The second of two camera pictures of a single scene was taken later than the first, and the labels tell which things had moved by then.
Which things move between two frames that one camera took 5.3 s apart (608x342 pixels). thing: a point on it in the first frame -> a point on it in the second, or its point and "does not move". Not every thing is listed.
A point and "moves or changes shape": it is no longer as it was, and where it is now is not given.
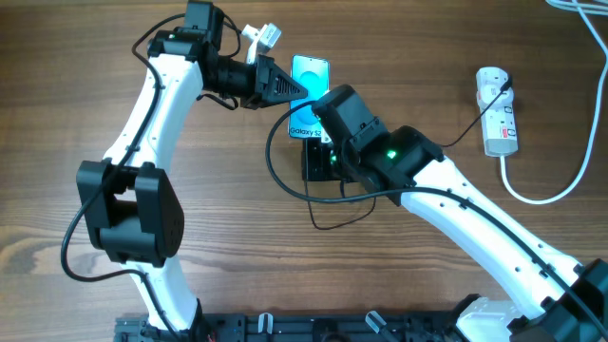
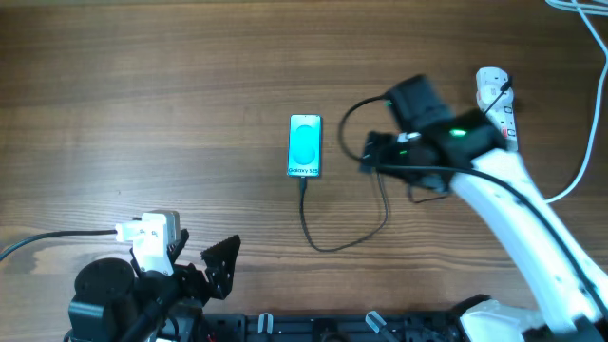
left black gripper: [267, 74] -> [220, 275]
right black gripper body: [322, 161] -> [389, 152]
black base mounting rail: [298, 327] does not move
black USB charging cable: [505, 85] moves or changes shape
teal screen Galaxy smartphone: [313, 75] moves or changes shape
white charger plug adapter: [487, 92] does not move
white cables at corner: [583, 7] does not move
